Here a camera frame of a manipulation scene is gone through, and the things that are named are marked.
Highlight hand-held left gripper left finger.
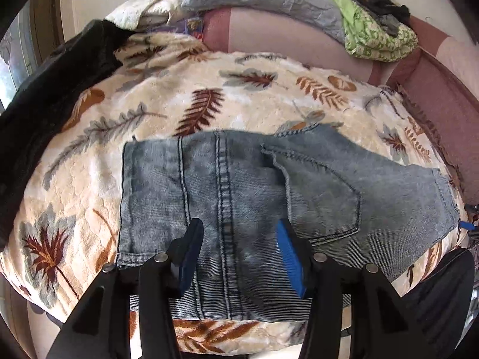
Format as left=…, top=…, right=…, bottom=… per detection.
left=47, top=217, right=204, bottom=359

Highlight green patterned cloth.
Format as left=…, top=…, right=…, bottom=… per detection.
left=322, top=0, right=419, bottom=62

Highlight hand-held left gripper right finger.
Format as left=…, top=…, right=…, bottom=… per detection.
left=276, top=217, right=431, bottom=359

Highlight person's dark clothing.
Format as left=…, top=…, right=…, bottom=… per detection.
left=402, top=249, right=477, bottom=345

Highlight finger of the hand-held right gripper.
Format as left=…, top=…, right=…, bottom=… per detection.
left=457, top=203, right=479, bottom=232

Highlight pink bed sheet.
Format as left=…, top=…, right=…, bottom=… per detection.
left=202, top=5, right=479, bottom=203

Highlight patterned glass window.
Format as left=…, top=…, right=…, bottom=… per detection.
left=0, top=7, right=42, bottom=109

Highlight blue denim pants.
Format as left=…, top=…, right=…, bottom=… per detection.
left=117, top=123, right=462, bottom=322

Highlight leaf print blanket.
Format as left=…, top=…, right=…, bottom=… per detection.
left=0, top=32, right=468, bottom=348

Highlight white quilted cloth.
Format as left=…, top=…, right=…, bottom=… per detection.
left=105, top=0, right=204, bottom=32

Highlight purple printed cloth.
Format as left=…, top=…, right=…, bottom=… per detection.
left=176, top=17, right=204, bottom=40

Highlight black jacket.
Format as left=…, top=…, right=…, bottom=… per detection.
left=0, top=19, right=130, bottom=249

